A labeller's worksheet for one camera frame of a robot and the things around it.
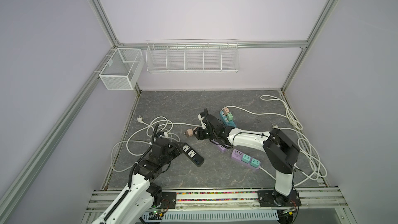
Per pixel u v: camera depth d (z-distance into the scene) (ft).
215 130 2.28
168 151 2.12
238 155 2.80
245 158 2.63
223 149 2.97
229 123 3.25
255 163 2.57
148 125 3.35
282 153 1.60
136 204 1.87
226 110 3.26
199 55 3.25
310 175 2.62
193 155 2.81
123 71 3.25
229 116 3.17
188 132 3.12
